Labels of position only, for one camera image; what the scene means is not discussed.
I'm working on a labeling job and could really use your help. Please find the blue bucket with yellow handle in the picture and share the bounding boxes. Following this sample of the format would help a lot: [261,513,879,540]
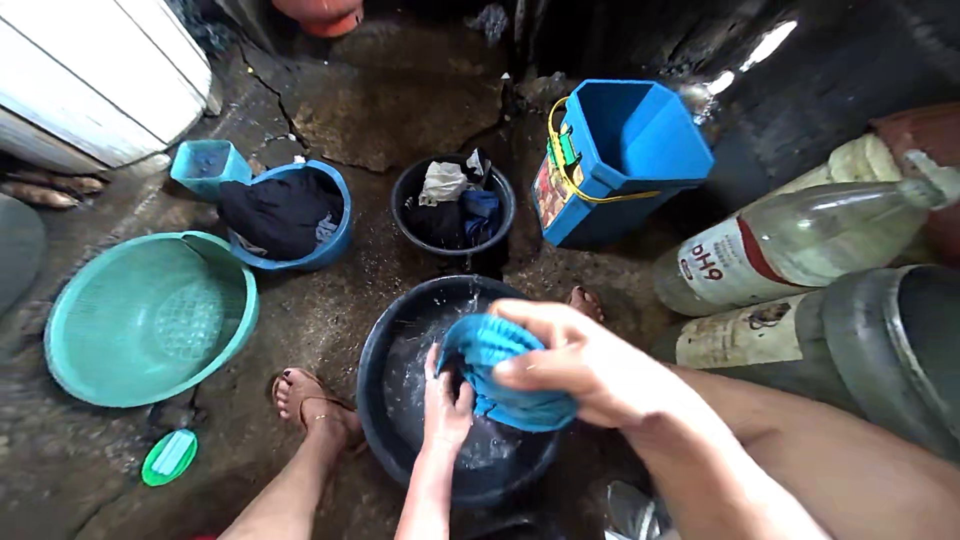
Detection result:
[531,79,716,250]

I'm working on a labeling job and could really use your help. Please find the green soap dish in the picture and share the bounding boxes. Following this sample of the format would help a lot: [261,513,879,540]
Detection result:
[141,429,199,488]

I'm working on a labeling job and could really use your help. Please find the grey round object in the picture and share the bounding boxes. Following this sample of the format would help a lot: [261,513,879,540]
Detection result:
[0,192,48,319]

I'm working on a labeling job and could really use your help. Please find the blue garment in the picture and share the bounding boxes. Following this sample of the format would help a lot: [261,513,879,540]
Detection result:
[461,188,501,247]

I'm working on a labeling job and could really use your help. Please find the large clear plastic bottle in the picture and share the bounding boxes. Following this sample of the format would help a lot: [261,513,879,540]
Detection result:
[653,149,960,317]

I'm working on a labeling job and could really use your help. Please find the large black basin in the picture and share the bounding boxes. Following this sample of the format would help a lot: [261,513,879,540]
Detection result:
[357,274,564,505]

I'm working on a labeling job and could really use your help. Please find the person's left forearm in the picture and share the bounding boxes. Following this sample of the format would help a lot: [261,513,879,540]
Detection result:
[394,442,459,540]

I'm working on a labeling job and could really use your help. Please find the dark printed garment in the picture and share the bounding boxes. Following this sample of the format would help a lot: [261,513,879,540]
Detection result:
[216,168,345,261]

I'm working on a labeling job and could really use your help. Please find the small black basin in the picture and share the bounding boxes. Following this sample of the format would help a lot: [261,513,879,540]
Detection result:
[391,154,516,257]

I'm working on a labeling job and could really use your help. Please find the teal plastic basin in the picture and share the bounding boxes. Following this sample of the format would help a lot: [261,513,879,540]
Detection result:
[44,231,261,409]

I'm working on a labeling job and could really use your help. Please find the black garment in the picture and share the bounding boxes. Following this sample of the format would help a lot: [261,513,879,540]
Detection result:
[405,201,466,251]

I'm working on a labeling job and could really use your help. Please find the pale yellow plastic container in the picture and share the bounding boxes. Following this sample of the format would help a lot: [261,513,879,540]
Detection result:
[738,133,920,226]

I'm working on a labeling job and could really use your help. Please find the white plank panel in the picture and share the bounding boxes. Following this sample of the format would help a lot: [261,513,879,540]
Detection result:
[0,0,214,178]

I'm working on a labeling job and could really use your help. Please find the large grey plastic container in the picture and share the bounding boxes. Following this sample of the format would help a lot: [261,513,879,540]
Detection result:
[654,264,960,465]

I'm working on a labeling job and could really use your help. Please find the teal square container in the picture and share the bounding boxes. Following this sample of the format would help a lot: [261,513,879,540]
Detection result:
[170,139,254,204]

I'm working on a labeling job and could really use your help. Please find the pale blue soap bar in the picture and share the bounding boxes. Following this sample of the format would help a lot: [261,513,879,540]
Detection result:
[151,429,195,477]

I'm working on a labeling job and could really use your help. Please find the person's right hand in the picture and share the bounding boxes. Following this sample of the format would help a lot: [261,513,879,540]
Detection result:
[489,298,680,432]

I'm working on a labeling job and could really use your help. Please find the reddish brown container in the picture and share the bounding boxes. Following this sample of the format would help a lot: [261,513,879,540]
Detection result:
[868,100,960,267]

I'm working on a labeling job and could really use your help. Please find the person's legs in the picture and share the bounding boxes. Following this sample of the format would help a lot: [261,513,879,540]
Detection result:
[217,285,960,540]

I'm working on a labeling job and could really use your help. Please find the white garment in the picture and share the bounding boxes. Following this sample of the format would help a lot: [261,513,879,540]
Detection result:
[417,162,468,207]

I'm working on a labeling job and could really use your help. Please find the person's left hand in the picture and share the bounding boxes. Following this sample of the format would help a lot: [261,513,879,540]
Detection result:
[423,342,476,453]

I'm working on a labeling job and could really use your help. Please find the red-orange round container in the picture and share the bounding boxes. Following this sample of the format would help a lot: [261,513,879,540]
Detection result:
[272,0,365,39]

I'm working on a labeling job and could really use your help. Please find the blue wet cloth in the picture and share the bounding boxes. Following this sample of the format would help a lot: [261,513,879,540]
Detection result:
[436,313,579,434]

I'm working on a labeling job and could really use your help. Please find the blue round basin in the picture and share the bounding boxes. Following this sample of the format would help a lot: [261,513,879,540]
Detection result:
[228,159,352,272]

